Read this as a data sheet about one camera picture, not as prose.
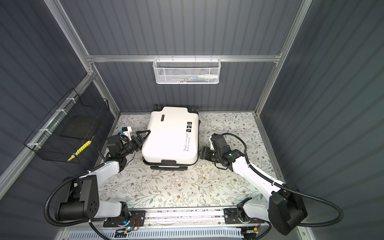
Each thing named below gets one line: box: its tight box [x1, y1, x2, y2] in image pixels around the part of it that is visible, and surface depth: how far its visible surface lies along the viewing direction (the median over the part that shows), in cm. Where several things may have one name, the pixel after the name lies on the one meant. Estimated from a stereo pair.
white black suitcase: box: [141, 104, 201, 171], surface depth 82 cm
